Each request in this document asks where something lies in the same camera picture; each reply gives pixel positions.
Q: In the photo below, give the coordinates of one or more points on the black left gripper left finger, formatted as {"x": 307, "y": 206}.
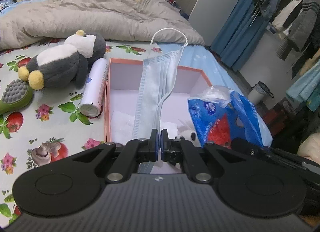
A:
{"x": 113, "y": 164}

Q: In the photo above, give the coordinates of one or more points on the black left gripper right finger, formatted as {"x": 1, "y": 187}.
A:
{"x": 202, "y": 165}

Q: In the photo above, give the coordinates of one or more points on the blue tissue pack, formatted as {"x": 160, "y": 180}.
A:
{"x": 220, "y": 114}

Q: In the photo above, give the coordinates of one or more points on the light blue face mask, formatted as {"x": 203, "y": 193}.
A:
{"x": 156, "y": 85}

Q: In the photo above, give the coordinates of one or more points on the small panda plush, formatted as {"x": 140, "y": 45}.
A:
{"x": 185, "y": 132}

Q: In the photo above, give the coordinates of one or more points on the white spray can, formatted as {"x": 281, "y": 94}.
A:
{"x": 92, "y": 98}

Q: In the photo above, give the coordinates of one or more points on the pink cardboard box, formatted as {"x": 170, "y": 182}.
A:
{"x": 121, "y": 96}

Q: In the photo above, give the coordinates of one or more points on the floral bed sheet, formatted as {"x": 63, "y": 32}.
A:
{"x": 51, "y": 127}

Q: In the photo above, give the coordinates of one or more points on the white trash bin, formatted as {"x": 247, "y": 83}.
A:
{"x": 258, "y": 92}

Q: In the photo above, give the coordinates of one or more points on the grey penguin plush toy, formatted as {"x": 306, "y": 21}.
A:
{"x": 71, "y": 61}

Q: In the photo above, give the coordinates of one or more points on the green massage brush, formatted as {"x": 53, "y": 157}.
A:
{"x": 16, "y": 95}

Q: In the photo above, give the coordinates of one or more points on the blue curtain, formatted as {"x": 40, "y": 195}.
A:
{"x": 243, "y": 30}

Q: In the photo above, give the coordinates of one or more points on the beige quilted duvet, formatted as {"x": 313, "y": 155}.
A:
{"x": 122, "y": 20}

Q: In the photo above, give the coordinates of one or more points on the hanging clothes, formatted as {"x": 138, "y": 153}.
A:
{"x": 298, "y": 27}

